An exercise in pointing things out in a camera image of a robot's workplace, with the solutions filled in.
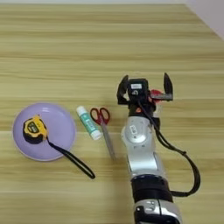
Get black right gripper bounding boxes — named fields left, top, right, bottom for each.
left=116, top=72, right=174, bottom=124

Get green white glue stick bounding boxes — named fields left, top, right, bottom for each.
left=75, top=105, right=103, bottom=141

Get purple round plate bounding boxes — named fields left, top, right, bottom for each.
left=11, top=101, right=77, bottom=162

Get yellow black tape measure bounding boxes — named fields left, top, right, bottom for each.
left=22, top=114, right=96, bottom=179

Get red handled scissors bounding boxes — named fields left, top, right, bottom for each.
left=89, top=107, right=117, bottom=161

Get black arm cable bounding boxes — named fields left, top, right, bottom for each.
left=137, top=100, right=202, bottom=198

